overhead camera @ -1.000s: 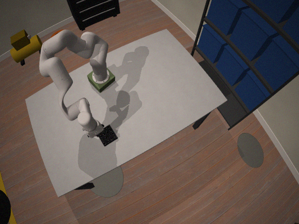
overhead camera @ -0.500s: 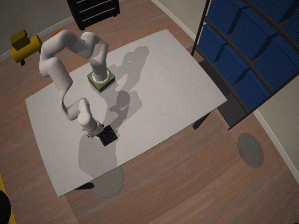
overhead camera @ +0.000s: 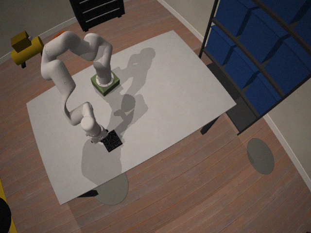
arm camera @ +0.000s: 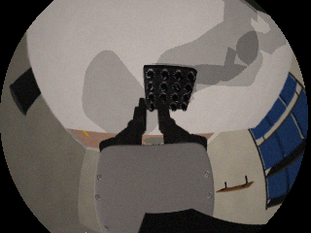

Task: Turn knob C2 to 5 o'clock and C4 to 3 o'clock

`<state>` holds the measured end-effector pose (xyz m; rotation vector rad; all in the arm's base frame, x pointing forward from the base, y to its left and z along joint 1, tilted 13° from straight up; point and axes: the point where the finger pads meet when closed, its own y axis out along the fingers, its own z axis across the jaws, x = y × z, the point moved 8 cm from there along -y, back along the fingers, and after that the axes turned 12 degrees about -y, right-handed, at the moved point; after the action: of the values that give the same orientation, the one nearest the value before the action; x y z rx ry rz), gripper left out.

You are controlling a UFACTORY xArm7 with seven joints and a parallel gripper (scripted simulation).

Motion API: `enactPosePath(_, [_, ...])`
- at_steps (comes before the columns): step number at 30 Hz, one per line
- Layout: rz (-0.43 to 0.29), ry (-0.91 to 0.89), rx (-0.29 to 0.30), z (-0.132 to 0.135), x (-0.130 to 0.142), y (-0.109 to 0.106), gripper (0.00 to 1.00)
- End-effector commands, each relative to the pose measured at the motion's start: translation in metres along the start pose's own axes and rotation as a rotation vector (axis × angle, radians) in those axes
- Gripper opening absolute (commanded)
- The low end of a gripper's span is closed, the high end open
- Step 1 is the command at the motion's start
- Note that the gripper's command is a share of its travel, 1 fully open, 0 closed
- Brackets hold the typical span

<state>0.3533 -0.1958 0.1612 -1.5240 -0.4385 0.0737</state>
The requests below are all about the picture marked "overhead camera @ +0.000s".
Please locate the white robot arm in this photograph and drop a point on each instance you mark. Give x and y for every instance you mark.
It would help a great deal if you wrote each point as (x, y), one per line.
(92, 48)

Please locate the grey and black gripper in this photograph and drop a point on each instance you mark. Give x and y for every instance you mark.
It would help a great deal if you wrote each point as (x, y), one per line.
(103, 135)

